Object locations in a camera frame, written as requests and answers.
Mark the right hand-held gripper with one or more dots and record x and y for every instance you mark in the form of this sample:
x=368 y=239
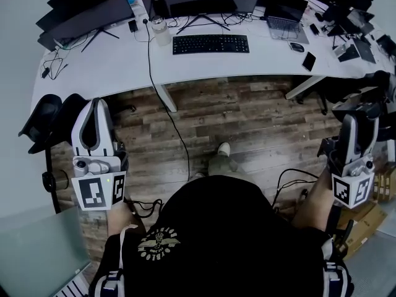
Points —
x=343 y=190

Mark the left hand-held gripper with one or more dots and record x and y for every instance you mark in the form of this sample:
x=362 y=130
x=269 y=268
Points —
x=92 y=193

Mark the black computer mouse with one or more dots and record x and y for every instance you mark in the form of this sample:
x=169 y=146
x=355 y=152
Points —
x=297 y=47

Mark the black keyboard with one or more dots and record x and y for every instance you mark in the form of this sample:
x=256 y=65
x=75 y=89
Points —
x=210 y=44

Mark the person's left forearm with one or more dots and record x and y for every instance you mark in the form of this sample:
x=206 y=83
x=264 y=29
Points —
x=119 y=220

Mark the person's right forearm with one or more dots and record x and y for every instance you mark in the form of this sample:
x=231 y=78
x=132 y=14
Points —
x=312 y=203

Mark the black office chair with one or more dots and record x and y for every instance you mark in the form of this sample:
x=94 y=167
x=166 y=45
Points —
x=49 y=119

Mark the white desk leg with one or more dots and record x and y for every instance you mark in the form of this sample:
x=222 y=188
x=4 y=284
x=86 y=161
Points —
x=304 y=87
x=165 y=97

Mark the black tablet on stand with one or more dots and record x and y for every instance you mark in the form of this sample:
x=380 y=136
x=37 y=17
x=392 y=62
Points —
x=351 y=53

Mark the brown cardboard boxes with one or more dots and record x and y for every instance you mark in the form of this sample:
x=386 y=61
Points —
x=365 y=221

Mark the black smartphone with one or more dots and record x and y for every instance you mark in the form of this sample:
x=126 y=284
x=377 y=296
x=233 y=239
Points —
x=309 y=61

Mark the small black charger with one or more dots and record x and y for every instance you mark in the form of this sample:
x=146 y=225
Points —
x=133 y=25

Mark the black monitor with thin stand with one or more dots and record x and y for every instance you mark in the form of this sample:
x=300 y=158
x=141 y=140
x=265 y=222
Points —
x=83 y=17

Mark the small black phone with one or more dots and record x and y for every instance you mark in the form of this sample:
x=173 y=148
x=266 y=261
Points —
x=314 y=28

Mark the clear water bottle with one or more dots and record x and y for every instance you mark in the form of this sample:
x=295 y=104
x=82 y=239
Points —
x=161 y=31

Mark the frosted glass table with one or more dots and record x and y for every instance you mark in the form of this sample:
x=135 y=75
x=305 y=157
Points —
x=34 y=252

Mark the person's white shoe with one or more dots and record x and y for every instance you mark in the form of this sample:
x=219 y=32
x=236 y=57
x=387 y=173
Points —
x=224 y=148

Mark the person's grey trouser leg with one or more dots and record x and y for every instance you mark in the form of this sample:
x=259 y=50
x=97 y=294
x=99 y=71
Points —
x=222 y=167

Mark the grey open laptop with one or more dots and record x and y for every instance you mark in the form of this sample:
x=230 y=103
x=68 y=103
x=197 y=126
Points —
x=286 y=20

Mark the black cylinder speaker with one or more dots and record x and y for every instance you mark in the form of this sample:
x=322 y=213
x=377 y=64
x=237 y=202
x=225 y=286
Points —
x=160 y=6

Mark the person's black printed shirt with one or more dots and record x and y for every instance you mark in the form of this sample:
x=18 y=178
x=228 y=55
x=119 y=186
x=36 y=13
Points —
x=222 y=237

